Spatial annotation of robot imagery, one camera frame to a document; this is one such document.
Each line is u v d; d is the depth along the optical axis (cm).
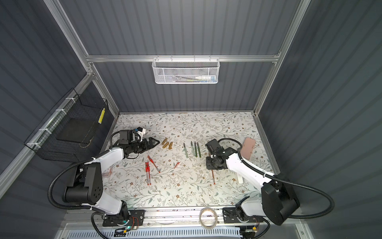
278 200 42
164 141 103
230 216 74
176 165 91
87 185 45
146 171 89
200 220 72
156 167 91
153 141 85
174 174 89
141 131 86
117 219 68
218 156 61
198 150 99
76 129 73
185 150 99
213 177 87
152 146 81
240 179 83
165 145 101
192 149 99
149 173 89
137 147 79
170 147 99
